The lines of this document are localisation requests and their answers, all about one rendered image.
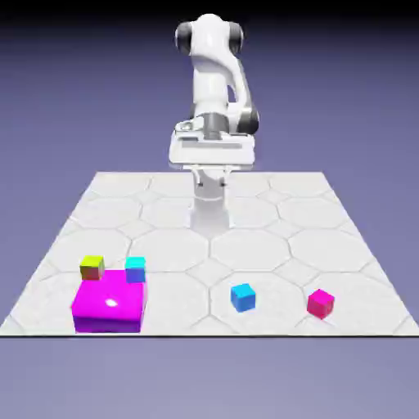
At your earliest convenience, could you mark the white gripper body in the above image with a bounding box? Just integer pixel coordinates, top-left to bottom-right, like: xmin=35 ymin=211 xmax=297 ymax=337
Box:
xmin=168 ymin=129 xmax=257 ymax=172

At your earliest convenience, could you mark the small cyan cube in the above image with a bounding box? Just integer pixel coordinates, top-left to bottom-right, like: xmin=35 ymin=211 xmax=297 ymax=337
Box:
xmin=124 ymin=255 xmax=147 ymax=285

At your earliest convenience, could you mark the small blue cube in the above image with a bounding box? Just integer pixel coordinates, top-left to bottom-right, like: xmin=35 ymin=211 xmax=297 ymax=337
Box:
xmin=229 ymin=282 xmax=257 ymax=314

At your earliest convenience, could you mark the small yellow-green cube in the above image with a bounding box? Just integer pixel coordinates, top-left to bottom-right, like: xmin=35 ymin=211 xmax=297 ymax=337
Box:
xmin=79 ymin=255 xmax=106 ymax=282

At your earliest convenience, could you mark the small crimson cube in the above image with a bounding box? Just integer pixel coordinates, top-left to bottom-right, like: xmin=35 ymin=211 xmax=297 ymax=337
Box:
xmin=306 ymin=288 xmax=336 ymax=321

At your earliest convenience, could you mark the large magenta box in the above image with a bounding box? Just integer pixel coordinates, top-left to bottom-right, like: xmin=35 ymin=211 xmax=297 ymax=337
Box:
xmin=70 ymin=268 xmax=149 ymax=335

